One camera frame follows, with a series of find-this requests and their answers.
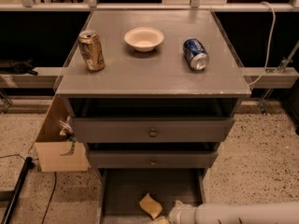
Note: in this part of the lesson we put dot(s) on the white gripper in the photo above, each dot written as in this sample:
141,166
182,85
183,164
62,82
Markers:
179,215

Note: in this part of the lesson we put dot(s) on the yellow sponge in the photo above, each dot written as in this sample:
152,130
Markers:
150,206

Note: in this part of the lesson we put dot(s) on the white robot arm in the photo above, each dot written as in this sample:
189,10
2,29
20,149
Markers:
215,213

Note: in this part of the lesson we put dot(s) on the middle grey drawer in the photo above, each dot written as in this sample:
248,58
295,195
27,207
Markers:
152,159

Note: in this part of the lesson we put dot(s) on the bottom grey open drawer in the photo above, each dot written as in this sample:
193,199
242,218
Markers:
123,189

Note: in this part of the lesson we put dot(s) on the top grey drawer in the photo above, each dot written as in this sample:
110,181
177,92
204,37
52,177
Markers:
151,130

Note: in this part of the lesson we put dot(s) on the grey wooden drawer cabinet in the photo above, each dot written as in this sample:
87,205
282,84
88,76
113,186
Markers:
158,84

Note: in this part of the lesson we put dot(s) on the cardboard box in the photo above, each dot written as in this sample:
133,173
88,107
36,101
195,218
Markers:
55,151

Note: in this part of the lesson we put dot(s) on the black floor bar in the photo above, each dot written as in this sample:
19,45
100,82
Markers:
12,196

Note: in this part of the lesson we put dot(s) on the blue soda can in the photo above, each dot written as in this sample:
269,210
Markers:
195,54

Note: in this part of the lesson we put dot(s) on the white paper bowl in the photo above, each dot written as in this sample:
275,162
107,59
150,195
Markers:
144,39

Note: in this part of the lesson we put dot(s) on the gold soda can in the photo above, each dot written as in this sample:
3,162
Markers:
91,50

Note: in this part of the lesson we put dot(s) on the black object on ledge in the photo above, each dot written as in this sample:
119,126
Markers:
17,67

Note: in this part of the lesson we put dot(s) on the metal bracket on rail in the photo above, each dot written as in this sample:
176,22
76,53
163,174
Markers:
284,62

